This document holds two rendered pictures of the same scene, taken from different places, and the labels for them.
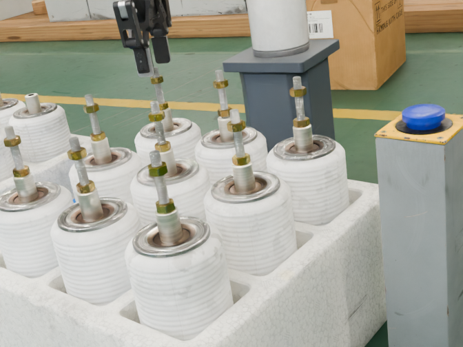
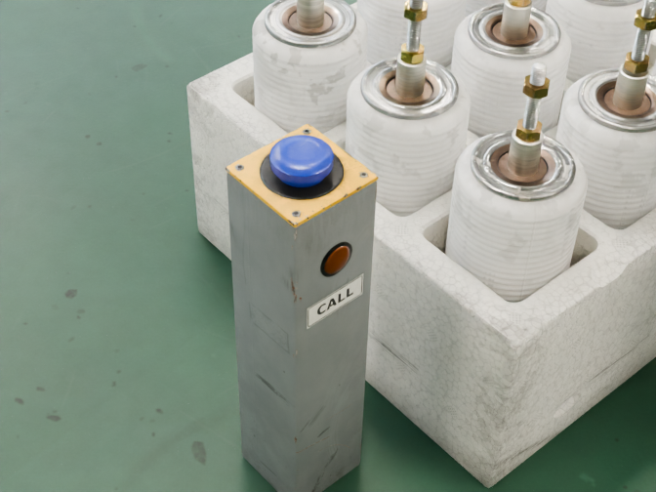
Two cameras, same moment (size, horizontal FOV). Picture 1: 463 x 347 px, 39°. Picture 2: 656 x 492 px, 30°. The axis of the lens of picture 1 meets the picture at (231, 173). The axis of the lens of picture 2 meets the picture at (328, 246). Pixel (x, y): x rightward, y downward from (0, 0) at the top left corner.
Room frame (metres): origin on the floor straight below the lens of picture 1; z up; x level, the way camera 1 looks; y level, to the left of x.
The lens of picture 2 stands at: (0.67, -0.77, 0.83)
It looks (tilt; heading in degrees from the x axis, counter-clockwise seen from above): 45 degrees down; 96
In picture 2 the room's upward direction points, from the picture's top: 1 degrees clockwise
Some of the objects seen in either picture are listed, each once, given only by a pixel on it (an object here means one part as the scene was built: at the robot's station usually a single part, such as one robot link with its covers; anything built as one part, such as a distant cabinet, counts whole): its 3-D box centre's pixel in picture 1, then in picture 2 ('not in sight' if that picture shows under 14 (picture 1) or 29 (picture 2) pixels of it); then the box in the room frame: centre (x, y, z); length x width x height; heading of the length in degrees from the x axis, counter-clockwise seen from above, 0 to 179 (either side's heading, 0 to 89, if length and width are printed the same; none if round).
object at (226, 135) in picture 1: (227, 129); (631, 87); (0.82, 0.00, 0.26); 0.02 x 0.02 x 0.03
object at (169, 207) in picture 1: (165, 205); not in sight; (0.56, 0.07, 0.29); 0.02 x 0.02 x 0.01; 8
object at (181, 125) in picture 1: (166, 129); not in sight; (0.90, 0.08, 0.25); 0.08 x 0.08 x 0.01
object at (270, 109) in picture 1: (291, 135); not in sight; (1.06, -0.11, 0.15); 0.15 x 0.15 x 0.30; 55
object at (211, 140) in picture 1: (229, 138); (627, 101); (0.82, 0.00, 0.25); 0.08 x 0.08 x 0.01
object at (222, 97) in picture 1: (222, 98); (640, 42); (0.82, 0.00, 0.31); 0.01 x 0.01 x 0.08
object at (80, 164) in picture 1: (81, 171); not in sight; (0.64, 0.15, 0.30); 0.01 x 0.01 x 0.08
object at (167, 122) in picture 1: (164, 120); not in sight; (0.90, 0.08, 0.26); 0.02 x 0.02 x 0.03
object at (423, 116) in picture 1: (423, 119); (302, 164); (0.59, -0.19, 0.32); 0.04 x 0.04 x 0.02
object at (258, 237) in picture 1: (256, 259); (402, 177); (0.65, -0.01, 0.16); 0.10 x 0.10 x 0.18
